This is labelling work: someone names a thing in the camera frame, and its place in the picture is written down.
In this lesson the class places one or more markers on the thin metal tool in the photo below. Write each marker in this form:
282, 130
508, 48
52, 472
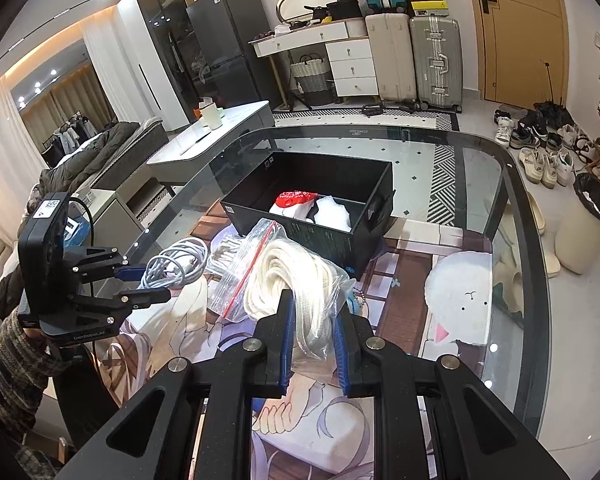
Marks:
195, 143

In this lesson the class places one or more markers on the grey refrigerator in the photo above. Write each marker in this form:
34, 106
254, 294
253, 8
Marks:
230, 45

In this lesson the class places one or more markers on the beige trash bin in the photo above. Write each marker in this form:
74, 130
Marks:
580, 235

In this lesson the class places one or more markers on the silver suitcase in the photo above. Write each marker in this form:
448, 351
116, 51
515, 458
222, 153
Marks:
436, 60

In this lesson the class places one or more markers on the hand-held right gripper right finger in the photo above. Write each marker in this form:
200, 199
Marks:
341, 350

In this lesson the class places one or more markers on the white wardrobe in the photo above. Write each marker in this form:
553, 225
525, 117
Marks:
140, 60

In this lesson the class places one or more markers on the grey sofa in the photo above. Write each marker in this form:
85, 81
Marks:
140, 150

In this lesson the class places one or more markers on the black glass cabinet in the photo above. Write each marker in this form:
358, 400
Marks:
167, 35

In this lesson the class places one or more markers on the wooden door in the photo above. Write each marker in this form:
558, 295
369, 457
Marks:
520, 35

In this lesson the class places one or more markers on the white grey coffee table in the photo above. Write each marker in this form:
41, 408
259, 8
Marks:
210, 150

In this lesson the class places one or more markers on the sheer white curtain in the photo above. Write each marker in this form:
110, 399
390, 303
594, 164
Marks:
0, 160

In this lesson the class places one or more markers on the woven laundry basket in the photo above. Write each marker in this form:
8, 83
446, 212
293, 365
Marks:
310, 80

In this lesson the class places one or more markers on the black white patterned rug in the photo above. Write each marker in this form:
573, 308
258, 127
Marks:
440, 190

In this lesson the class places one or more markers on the printed cartoon desk mat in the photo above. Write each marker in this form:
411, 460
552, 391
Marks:
415, 270

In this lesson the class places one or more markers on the beige suitcase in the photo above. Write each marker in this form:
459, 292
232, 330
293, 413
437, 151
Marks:
392, 57

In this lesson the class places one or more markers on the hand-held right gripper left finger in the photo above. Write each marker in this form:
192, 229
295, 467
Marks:
286, 345

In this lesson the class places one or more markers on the black cardboard box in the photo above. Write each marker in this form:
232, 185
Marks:
340, 180

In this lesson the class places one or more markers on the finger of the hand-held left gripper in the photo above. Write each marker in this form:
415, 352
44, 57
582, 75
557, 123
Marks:
140, 297
130, 273

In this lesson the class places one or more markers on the oval white-framed mirror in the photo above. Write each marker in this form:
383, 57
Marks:
305, 5

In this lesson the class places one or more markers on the yellow black shoe box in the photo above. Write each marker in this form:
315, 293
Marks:
430, 8

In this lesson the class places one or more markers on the beige slipper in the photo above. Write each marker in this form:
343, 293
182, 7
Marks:
552, 264
536, 212

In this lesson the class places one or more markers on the black umbrella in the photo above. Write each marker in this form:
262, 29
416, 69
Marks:
552, 107

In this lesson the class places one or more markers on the dark puffer jacket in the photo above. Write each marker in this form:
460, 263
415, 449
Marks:
80, 160

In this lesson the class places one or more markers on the person's left forearm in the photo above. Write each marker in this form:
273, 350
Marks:
10, 365

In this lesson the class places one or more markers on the white dressing table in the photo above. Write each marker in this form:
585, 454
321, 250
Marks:
350, 60

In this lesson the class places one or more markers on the red glue packet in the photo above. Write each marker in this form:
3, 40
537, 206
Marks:
292, 202

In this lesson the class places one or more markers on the black handbag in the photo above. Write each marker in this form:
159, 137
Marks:
342, 7

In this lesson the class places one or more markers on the scattered sneakers group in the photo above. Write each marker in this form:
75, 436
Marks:
540, 155

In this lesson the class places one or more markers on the orange tissue box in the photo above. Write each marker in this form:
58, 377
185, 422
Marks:
198, 111

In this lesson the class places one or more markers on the white plastic packet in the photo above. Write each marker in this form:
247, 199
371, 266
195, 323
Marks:
332, 215

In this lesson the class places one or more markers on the cream cup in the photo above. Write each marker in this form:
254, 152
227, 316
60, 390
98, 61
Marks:
211, 116

